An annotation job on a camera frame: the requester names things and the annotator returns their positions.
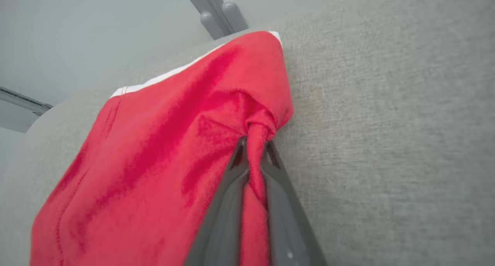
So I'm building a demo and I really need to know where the grey cylindrical post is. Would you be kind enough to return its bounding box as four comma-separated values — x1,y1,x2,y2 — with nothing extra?
221,1,248,33
200,12,225,40

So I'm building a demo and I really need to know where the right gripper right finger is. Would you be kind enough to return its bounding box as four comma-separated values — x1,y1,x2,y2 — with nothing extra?
261,140,327,266

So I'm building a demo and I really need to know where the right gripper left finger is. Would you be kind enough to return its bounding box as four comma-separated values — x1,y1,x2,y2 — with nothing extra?
184,136,248,266

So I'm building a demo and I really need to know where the grey metal floor strip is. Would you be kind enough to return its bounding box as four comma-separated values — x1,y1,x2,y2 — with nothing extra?
0,86,54,117

